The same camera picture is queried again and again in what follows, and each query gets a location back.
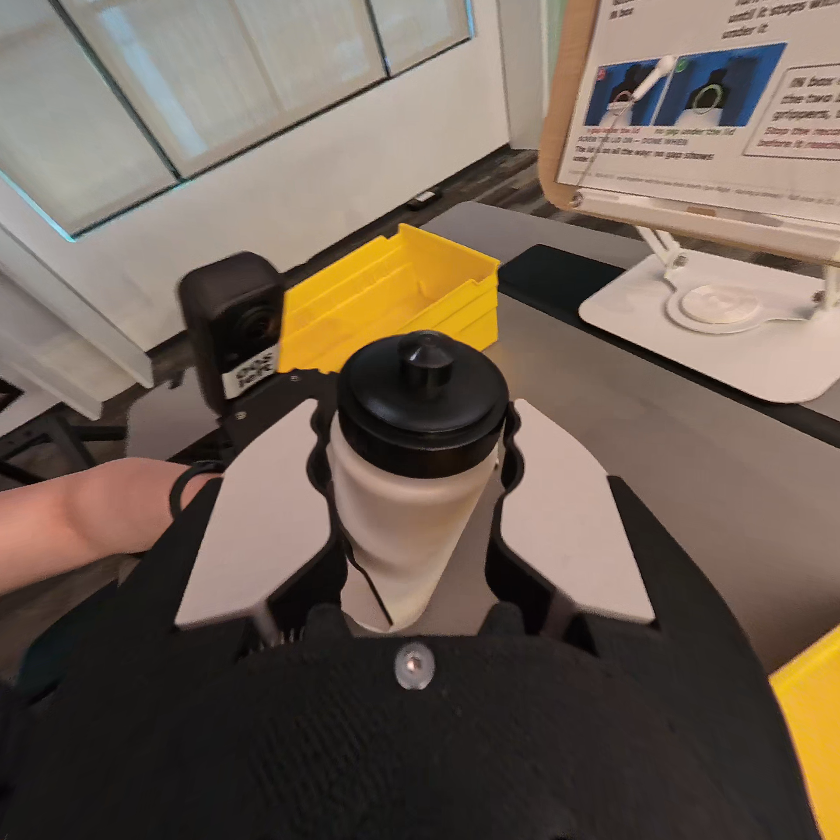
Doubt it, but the black smooth desk mat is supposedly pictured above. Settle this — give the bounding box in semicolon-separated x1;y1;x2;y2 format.
497;244;647;322

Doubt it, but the white plastic bottle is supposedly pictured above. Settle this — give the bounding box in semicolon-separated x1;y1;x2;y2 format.
327;413;501;627

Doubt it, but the white framed window partition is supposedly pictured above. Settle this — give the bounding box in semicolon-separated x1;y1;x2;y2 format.
0;0;513;349

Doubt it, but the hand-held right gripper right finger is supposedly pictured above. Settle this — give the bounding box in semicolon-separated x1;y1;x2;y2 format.
484;399;657;634

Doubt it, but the person's left forearm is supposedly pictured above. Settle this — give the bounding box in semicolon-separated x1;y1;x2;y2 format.
0;457;198;595

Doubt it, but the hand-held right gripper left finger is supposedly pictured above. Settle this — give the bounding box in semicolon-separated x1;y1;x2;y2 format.
174;399;349;641

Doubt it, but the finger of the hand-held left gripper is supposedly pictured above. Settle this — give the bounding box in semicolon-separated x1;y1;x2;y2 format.
340;524;395;633

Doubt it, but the person's navy clothing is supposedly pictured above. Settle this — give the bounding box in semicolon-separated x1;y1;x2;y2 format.
0;581;135;788

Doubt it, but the wooden instruction sheet board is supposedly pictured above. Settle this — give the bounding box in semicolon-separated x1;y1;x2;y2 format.
538;0;840;266

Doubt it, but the person's left hand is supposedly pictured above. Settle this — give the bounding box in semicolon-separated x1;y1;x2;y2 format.
184;472;222;511

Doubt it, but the white board stand base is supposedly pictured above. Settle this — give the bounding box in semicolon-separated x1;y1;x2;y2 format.
579;226;840;404

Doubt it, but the black bottle lid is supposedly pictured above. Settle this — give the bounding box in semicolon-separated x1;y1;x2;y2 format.
336;330;511;479

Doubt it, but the yellow plastic bin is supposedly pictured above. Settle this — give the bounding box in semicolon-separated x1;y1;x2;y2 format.
279;223;501;375
769;626;840;840

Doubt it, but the black wristband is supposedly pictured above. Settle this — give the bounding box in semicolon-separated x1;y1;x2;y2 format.
168;459;227;521

